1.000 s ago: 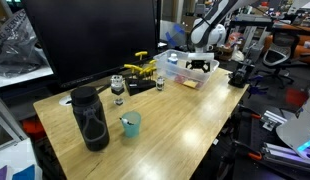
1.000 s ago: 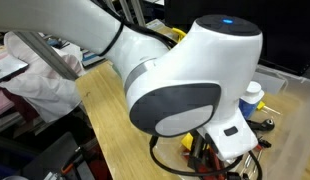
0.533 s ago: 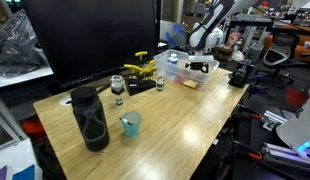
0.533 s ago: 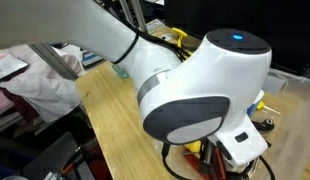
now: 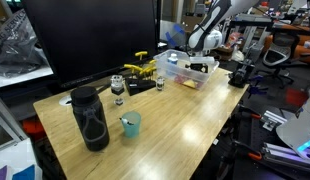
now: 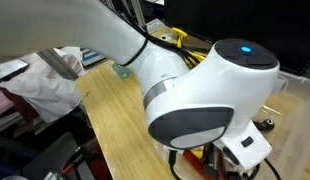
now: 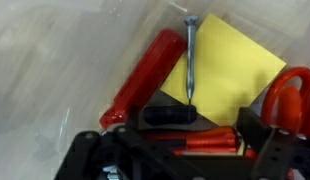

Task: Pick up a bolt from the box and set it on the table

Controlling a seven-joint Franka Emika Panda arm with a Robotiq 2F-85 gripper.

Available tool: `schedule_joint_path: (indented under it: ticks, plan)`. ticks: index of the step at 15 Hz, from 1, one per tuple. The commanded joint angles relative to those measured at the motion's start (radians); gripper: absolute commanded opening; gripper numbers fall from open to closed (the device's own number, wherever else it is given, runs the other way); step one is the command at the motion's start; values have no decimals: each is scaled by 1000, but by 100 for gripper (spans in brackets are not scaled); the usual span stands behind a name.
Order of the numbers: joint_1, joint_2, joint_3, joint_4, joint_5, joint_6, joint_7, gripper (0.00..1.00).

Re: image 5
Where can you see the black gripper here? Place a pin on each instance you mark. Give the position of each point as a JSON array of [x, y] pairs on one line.
[[196, 66]]

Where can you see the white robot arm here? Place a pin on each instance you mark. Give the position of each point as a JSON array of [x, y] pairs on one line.
[[208, 36]]

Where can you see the clear plastic storage box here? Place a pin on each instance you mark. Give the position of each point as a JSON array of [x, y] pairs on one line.
[[175, 68]]

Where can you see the orange sponge block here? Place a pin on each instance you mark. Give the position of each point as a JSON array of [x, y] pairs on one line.
[[190, 84]]

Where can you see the white bottle with blue label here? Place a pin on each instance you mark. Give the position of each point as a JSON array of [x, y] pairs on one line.
[[173, 59]]

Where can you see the small glass jar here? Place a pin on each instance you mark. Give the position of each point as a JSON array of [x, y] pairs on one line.
[[160, 84]]

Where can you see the black bench vise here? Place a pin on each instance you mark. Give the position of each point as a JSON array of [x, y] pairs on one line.
[[240, 76]]

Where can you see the black hex key stand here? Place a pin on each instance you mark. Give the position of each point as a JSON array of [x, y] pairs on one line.
[[140, 86]]

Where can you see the grey mesh office chair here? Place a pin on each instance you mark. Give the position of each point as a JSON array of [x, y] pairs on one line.
[[276, 56]]

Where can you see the small clear jar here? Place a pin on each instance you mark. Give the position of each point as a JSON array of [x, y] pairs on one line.
[[117, 90]]

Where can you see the black white marker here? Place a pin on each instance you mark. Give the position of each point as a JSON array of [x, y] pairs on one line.
[[127, 121]]

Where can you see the teal plastic cup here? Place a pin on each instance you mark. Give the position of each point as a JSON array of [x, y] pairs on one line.
[[132, 128]]

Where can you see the large black monitor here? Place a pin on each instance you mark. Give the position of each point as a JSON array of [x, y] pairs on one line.
[[95, 36]]

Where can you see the orange sofa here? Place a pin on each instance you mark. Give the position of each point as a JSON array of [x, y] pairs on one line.
[[306, 50]]

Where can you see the white machine base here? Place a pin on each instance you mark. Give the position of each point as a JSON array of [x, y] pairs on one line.
[[298, 130]]

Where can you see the black water bottle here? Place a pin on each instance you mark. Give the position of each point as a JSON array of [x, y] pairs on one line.
[[91, 123]]

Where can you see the clear printed plastic bag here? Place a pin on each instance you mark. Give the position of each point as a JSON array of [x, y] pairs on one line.
[[15, 50]]

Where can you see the aluminium corner bracket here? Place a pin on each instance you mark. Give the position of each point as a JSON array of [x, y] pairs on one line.
[[273, 120]]

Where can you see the aluminium extrusion rail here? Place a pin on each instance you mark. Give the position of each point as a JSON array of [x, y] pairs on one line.
[[285, 155]]

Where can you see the aluminium frame post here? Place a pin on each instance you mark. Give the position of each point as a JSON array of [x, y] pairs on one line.
[[8, 120]]

